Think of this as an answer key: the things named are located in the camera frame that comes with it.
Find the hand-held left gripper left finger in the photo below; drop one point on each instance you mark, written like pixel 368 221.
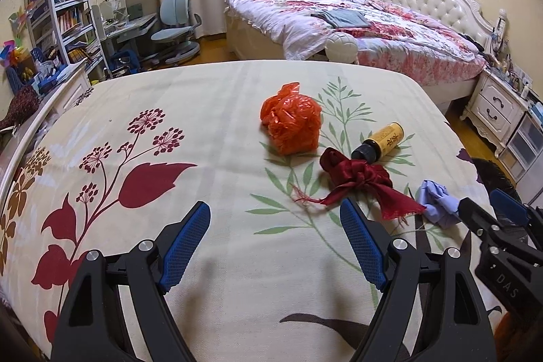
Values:
pixel 186 243

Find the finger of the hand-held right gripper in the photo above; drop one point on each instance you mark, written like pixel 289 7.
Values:
pixel 479 220
pixel 509 207

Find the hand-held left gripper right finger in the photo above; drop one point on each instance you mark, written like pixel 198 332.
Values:
pixel 365 247

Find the black trash bin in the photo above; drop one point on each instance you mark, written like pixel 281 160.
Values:
pixel 488 173

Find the light purple cloth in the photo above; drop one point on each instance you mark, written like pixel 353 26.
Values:
pixel 439 207

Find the clear plastic drawer unit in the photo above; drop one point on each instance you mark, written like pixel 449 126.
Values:
pixel 524 145

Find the dark red ribbon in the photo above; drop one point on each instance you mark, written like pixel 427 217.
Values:
pixel 365 177

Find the teal box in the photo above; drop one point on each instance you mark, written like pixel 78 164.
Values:
pixel 536 111

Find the white nightstand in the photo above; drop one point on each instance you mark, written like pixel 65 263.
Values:
pixel 492 107

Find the yellow bottle with black cap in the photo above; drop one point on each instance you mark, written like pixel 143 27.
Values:
pixel 384 139

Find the floral cream tablecloth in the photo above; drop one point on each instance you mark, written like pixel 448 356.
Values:
pixel 212 111

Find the clutter of small bottles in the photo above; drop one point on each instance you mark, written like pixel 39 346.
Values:
pixel 509 69

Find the red plastic bag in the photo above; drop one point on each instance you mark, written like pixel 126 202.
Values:
pixel 292 120

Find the pink floral quilt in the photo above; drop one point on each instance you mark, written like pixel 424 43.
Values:
pixel 407 48

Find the white dresser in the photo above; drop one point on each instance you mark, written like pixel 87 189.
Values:
pixel 70 90

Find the dark red dotted cloth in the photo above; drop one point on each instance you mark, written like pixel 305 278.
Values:
pixel 21 107

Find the grey study desk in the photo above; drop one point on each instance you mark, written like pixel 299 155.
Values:
pixel 135 25

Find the grey folded garment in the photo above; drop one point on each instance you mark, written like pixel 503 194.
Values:
pixel 343 18

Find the blue plastic basket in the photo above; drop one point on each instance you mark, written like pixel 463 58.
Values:
pixel 23 73

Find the light blue desk chair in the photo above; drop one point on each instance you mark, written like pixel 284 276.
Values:
pixel 174 8

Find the white bookshelf with books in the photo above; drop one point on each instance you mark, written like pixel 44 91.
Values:
pixel 72 20

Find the colourful pinwheel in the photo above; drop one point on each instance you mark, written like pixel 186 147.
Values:
pixel 15 48

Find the white round tufted post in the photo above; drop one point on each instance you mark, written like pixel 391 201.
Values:
pixel 341 48

